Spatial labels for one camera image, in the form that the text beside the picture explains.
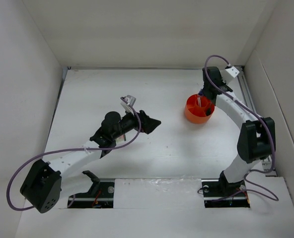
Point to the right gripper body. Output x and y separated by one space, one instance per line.
222 83

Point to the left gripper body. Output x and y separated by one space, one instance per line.
143 124

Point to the orange highlighter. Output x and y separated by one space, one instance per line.
122 138

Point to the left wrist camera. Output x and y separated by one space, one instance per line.
128 102

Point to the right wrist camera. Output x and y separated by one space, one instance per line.
230 73

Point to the orange round organizer container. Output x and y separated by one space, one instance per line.
193 113

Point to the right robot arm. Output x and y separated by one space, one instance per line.
257 135

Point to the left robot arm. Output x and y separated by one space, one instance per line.
48 182

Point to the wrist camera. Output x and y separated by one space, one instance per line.
230 73
128 102

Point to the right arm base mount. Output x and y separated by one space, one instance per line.
215 195

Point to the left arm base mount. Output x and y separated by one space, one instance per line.
100 197

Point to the white pen red cap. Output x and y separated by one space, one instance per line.
199 101

